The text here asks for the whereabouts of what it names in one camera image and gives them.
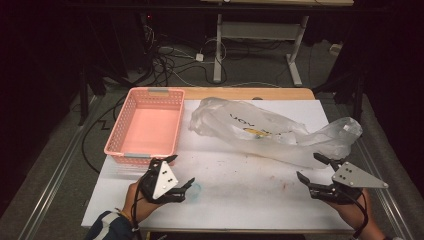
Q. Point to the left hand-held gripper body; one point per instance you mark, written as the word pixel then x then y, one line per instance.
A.
pixel 164 180

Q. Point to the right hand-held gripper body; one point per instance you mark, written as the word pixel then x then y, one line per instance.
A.
pixel 353 178

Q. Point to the pink perforated plastic basket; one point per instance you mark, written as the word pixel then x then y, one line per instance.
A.
pixel 150 130

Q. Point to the clear plastic bag yellow face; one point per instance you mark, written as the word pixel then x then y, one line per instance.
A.
pixel 283 133

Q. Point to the person's right hand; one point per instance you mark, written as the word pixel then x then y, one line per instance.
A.
pixel 351 211

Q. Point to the person's left hand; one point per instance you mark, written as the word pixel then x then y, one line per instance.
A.
pixel 136 205

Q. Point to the white table cover sheet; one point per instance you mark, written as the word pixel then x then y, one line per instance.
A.
pixel 240 196

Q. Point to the black metal stand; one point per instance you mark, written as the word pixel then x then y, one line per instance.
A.
pixel 83 100
pixel 356 96

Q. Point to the white power adapter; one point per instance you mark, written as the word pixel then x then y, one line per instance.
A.
pixel 199 57

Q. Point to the small cardboard box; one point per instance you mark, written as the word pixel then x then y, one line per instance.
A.
pixel 336 49

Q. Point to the metal floor rail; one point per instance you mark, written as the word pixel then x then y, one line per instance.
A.
pixel 386 200
pixel 56 166

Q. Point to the white metal desk frame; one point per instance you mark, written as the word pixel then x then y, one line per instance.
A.
pixel 218 50

